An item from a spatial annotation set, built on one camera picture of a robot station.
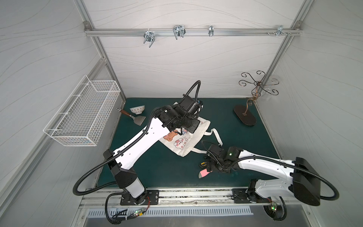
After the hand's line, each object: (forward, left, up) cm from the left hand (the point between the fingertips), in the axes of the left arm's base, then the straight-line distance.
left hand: (194, 123), depth 69 cm
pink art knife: (-16, -6, -28) cm, 33 cm away
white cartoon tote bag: (+2, +5, -26) cm, 27 cm away
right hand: (-13, -11, -26) cm, 31 cm away
